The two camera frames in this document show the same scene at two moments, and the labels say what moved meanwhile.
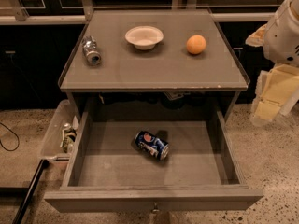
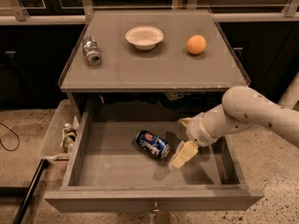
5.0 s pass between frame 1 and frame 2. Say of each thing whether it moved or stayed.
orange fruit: stayed
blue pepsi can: stayed
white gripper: moved
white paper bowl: stayed
